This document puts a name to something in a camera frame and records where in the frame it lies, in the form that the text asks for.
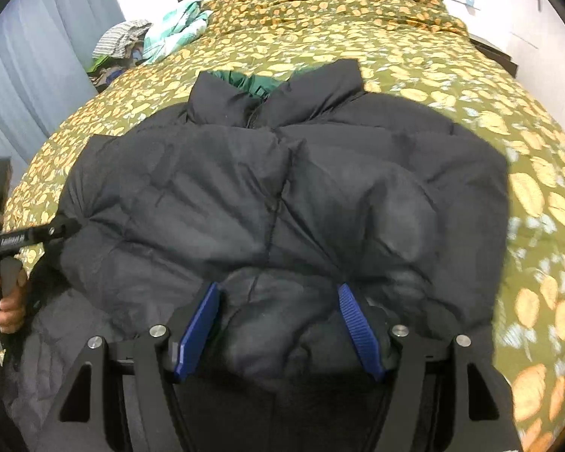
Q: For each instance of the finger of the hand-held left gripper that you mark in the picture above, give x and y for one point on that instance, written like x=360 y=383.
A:
x=54 y=231

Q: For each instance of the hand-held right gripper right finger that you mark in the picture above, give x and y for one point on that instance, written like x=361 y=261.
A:
x=360 y=332

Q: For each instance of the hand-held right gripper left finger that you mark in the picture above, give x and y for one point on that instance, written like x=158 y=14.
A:
x=197 y=334

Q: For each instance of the black puffer jacket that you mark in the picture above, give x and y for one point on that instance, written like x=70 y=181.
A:
x=263 y=188

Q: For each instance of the pile of assorted clothes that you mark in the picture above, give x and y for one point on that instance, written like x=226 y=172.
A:
x=117 y=49

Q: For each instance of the person's left hand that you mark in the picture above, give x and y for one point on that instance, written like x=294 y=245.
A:
x=12 y=310

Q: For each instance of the blue curtain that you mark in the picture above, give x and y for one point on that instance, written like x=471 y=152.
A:
x=33 y=56

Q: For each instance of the green white plaid cloth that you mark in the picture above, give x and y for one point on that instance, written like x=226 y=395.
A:
x=176 y=30

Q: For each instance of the green orange floral bedspread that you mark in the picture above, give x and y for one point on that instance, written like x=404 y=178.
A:
x=452 y=80

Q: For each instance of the white wardrobe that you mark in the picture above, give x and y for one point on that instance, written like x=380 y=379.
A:
x=536 y=14

